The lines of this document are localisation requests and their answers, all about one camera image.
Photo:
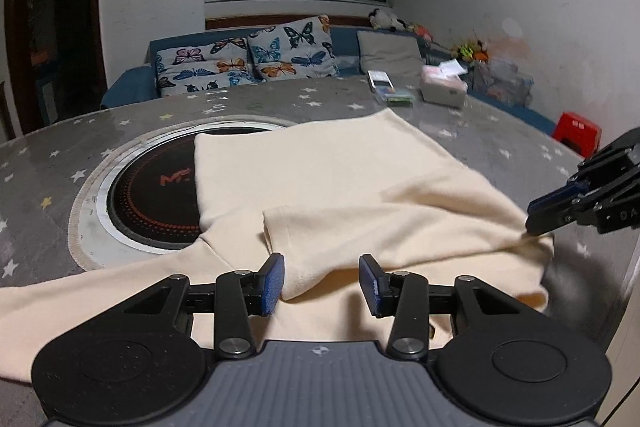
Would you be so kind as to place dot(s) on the white flat device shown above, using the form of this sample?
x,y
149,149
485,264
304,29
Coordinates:
x,y
380,82

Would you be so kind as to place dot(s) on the small green box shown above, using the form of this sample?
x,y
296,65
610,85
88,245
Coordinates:
x,y
400,97

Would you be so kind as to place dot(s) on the red plastic stool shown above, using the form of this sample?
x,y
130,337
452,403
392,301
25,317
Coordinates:
x,y
577,129

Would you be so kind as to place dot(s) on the blue sofa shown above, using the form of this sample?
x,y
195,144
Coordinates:
x,y
131,84

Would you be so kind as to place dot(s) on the white paper sheets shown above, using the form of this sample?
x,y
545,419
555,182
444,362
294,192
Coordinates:
x,y
452,66

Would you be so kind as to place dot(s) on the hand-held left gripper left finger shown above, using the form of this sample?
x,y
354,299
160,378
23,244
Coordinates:
x,y
272,283

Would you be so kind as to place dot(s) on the round black induction cooktop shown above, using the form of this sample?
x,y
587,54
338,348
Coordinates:
x,y
150,207

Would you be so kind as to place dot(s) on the pink white tissue box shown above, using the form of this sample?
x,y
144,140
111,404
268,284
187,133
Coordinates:
x,y
442,88

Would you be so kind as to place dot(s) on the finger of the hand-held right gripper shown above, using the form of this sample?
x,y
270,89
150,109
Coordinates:
x,y
612,157
552,202

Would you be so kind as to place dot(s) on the cream cloth garment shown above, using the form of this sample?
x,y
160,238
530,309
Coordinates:
x,y
350,187

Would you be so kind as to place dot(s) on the grey star-print tablecloth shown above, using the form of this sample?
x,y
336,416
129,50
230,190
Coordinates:
x,y
50,167

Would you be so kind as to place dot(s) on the dark wooden door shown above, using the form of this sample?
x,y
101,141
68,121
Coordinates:
x,y
55,22

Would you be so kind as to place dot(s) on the square butterfly-print pillow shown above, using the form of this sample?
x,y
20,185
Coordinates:
x,y
292,49

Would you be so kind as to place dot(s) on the black white plush toy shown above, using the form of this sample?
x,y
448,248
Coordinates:
x,y
386,19

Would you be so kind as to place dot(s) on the pile of colourful toys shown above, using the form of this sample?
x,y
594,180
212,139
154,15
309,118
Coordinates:
x,y
470,51

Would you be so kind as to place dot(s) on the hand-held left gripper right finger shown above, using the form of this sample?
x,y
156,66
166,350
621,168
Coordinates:
x,y
371,287

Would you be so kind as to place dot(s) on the wide butterfly-print pillow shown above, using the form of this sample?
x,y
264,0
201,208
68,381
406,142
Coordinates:
x,y
200,67

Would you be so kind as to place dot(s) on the clear plastic storage box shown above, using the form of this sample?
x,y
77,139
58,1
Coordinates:
x,y
502,82

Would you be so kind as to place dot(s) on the grey pillow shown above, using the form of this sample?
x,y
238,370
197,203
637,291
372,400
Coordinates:
x,y
389,53

